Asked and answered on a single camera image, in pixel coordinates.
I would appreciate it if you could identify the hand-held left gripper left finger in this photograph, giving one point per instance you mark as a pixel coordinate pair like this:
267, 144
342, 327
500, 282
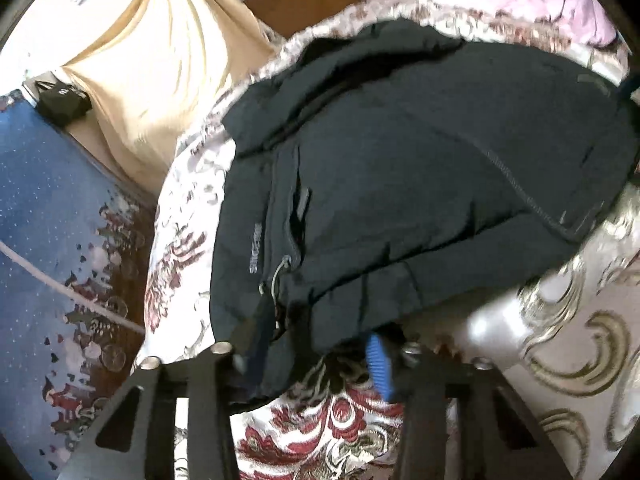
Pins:
217, 375

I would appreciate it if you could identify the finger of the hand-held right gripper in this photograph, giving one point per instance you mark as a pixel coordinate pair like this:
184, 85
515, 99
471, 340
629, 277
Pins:
629, 91

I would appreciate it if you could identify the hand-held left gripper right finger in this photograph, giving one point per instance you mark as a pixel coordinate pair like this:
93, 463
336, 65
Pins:
377, 365

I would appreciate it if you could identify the black jacket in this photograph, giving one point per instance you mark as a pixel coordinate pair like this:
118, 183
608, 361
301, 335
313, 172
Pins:
400, 160

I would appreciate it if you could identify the floral satin bedspread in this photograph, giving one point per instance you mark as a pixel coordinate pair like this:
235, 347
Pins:
550, 320

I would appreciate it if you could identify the beige hanging cloth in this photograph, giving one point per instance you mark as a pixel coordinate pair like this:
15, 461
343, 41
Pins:
150, 85

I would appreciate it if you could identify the black hanging bag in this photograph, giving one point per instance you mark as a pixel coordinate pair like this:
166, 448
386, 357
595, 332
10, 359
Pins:
62, 102

